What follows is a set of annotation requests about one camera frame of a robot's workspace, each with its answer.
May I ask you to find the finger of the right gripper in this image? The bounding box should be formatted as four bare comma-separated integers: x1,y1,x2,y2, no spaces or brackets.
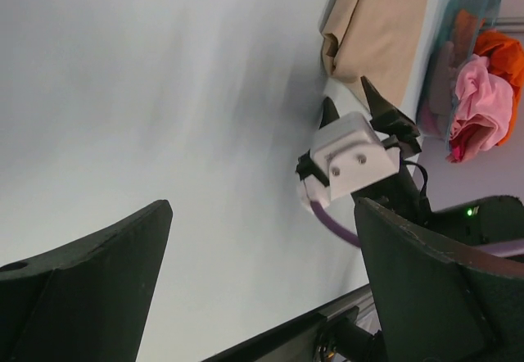
360,76,409,124
319,97,340,129

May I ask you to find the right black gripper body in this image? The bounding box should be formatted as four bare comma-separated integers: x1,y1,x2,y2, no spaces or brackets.
351,111,430,223

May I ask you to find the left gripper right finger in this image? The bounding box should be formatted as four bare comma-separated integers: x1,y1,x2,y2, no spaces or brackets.
355,198,523,361

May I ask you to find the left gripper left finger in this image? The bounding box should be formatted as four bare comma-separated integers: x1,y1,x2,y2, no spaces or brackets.
1,200,173,361

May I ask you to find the beige t shirt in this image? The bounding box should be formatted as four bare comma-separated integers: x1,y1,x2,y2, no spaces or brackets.
321,0,427,106

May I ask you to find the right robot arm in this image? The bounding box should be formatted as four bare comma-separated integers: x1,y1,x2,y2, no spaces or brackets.
296,77,523,257

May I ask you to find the magenta t shirt in basket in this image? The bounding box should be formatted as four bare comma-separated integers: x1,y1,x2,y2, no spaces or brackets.
446,140,467,163

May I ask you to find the pink t shirt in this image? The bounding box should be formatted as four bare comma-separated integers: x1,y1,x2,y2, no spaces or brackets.
449,55,513,162

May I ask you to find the orange t shirt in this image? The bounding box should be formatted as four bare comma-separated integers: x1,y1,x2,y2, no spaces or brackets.
474,29,523,146

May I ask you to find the teal plastic basket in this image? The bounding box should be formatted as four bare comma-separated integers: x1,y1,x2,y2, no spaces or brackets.
417,0,502,142

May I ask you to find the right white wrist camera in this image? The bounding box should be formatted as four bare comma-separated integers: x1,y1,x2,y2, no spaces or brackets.
296,112,400,210

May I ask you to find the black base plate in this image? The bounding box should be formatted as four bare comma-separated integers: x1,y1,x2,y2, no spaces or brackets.
208,285,388,361

